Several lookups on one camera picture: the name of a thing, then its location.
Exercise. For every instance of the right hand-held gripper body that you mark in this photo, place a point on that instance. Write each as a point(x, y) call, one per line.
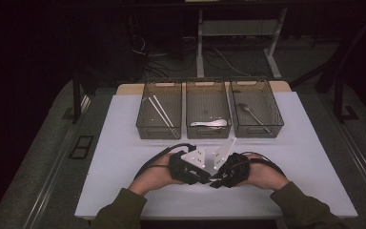
point(235, 168)

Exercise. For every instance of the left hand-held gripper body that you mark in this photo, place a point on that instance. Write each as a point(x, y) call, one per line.
point(186, 168)

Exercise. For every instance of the white chopstick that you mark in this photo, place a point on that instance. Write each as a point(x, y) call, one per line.
point(158, 114)
point(163, 111)

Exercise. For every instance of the metal spoon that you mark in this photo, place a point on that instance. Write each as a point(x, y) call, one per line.
point(244, 107)

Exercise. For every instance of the brown translucent plastic bin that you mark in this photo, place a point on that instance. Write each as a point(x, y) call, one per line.
point(207, 108)
point(260, 105)
point(160, 111)

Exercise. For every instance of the person's right hand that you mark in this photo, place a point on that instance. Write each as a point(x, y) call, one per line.
point(265, 175)

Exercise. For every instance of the person's left hand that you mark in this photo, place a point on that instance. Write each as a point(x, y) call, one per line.
point(154, 176)

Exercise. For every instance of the white table cover sheet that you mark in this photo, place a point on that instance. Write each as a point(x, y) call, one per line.
point(203, 200)

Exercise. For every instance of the black metal stand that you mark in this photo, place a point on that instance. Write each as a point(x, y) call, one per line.
point(338, 101)

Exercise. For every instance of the white metal desk frame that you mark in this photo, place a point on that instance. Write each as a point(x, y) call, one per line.
point(200, 63)

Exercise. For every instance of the metal floor rail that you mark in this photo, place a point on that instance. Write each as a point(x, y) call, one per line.
point(49, 187)
point(365, 168)

